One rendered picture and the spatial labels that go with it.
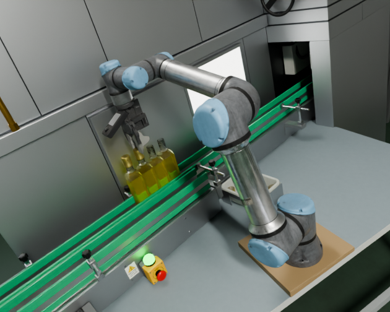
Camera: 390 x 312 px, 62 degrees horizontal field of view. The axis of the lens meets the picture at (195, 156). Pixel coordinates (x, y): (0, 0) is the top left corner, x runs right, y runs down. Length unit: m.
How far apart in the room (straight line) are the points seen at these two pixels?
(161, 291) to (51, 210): 0.53
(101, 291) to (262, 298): 0.56
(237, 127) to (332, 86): 1.12
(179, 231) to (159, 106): 0.56
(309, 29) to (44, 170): 1.41
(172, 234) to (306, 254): 0.52
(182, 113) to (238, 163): 0.73
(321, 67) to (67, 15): 1.25
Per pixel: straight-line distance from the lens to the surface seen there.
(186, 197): 1.36
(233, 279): 1.24
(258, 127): 1.74
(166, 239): 1.35
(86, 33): 1.36
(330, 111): 1.98
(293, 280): 1.18
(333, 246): 1.28
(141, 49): 1.46
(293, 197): 1.12
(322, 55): 1.88
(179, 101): 1.55
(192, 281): 1.27
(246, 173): 0.90
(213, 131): 0.84
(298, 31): 1.91
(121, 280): 1.31
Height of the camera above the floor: 1.71
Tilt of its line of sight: 29 degrees down
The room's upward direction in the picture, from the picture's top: 17 degrees counter-clockwise
